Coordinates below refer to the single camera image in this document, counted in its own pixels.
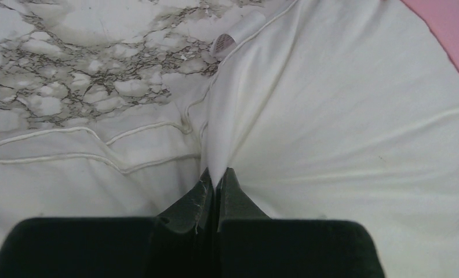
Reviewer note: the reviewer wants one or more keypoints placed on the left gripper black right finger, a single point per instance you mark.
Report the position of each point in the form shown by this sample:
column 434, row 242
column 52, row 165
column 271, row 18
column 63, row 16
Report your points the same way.
column 251, row 244

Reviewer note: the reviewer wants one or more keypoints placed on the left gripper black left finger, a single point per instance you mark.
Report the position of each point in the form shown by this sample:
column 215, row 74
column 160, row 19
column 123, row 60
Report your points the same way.
column 174, row 243

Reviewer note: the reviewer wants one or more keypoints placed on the white pillow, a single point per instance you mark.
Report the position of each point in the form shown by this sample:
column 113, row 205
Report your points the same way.
column 310, row 110

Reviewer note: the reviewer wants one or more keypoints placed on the pink floral pillowcase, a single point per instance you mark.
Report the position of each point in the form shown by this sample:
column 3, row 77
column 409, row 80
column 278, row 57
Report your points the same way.
column 430, row 44

